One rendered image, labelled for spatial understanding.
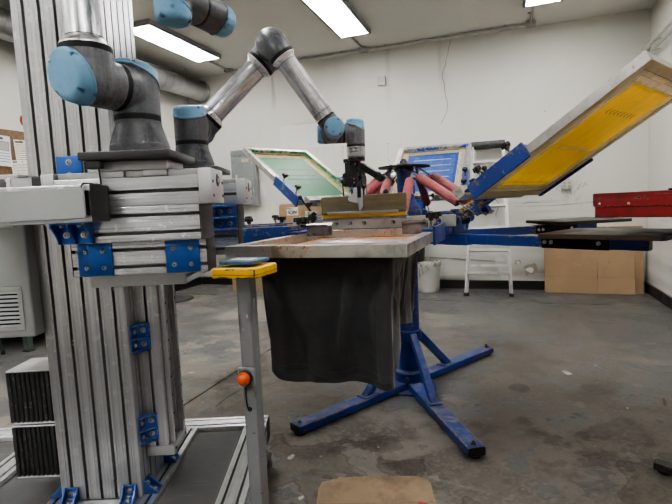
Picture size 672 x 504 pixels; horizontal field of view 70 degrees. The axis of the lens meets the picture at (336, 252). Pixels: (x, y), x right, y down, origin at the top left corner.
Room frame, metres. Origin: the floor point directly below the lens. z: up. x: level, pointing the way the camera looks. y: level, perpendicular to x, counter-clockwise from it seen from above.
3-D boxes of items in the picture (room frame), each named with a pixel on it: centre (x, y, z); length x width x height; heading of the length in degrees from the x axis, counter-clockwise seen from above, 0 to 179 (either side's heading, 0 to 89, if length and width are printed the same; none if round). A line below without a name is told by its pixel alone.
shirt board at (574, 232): (2.26, -0.84, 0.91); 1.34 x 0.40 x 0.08; 40
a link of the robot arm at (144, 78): (1.27, 0.51, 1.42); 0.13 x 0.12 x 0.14; 155
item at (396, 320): (1.65, -0.23, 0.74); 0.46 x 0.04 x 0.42; 160
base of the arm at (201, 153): (1.77, 0.51, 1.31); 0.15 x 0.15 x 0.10
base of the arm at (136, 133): (1.28, 0.50, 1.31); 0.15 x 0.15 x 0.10
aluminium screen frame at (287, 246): (1.78, -0.06, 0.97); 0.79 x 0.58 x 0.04; 160
